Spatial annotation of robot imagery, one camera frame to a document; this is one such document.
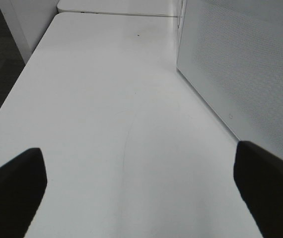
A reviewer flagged white microwave door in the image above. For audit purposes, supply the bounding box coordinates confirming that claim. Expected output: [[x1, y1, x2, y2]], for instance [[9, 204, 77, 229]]
[[177, 0, 283, 160]]

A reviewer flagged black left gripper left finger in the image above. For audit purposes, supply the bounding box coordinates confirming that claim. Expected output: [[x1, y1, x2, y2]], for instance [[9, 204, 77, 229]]
[[0, 148, 48, 238]]

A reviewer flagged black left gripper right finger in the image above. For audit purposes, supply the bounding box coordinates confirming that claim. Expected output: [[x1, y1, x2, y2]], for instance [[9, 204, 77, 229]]
[[233, 141, 283, 238]]

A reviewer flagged white cabinet at left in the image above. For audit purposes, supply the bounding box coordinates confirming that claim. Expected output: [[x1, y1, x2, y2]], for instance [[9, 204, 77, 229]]
[[0, 0, 58, 63]]

